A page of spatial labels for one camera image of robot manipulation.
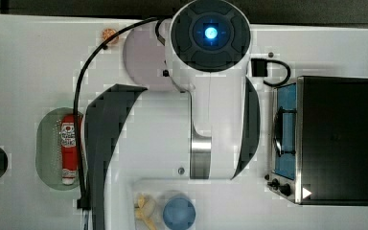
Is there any red ketchup bottle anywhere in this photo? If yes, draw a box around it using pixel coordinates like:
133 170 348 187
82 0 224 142
60 115 78 185

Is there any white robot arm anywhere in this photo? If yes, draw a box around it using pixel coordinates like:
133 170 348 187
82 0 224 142
83 0 260 230

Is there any green oval strainer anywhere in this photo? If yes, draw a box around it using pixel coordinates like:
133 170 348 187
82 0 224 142
35 107 80 191

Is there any lavender round plate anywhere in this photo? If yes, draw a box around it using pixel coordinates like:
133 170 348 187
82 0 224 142
123 22 175 91

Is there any blue bowl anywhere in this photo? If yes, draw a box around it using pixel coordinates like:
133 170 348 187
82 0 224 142
162 191 196 230

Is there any yellow banana peel toy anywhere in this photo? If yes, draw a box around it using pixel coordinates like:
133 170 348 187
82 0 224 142
134 195 157 230

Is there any orange slice toy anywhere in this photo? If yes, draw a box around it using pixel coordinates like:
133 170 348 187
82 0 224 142
102 28 119 44

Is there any black toaster oven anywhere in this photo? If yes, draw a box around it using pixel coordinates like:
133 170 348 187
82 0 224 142
265 76 368 206

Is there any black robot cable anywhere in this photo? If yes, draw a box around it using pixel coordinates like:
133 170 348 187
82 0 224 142
73 16 173 211

